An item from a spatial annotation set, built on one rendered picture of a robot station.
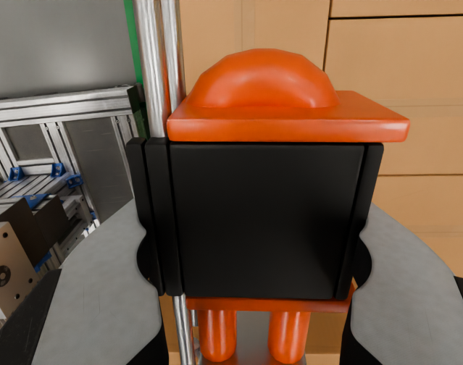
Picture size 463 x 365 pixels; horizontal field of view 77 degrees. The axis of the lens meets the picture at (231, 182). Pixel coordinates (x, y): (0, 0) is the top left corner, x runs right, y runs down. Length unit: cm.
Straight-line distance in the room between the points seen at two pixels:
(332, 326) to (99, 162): 109
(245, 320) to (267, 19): 67
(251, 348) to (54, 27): 143
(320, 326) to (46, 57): 142
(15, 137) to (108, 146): 37
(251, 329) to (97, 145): 116
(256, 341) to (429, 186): 88
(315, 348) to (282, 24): 65
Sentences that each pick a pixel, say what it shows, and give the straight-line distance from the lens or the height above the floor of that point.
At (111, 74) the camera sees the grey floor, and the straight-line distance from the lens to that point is 143.
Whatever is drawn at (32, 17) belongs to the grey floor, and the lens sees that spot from 155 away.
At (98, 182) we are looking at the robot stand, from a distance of 138.
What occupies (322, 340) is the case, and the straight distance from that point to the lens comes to 47.
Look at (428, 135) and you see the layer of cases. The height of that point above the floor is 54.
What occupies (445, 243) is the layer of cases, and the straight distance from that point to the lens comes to 119.
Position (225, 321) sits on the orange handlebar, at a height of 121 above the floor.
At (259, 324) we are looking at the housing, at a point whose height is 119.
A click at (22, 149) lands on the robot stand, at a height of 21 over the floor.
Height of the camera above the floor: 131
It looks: 63 degrees down
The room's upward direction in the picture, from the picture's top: 177 degrees counter-clockwise
